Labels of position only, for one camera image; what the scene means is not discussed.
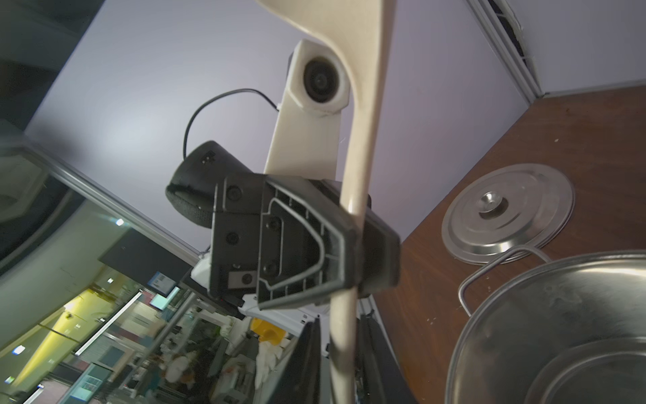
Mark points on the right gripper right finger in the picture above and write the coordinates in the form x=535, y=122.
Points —
x=378, y=376

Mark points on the stainless steel pot lid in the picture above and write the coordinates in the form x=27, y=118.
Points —
x=522, y=204

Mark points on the beige plastic ladle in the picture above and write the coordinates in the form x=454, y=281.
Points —
x=359, y=32

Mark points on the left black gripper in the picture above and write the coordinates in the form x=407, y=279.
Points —
x=287, y=241

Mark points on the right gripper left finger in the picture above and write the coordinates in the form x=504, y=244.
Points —
x=300, y=379

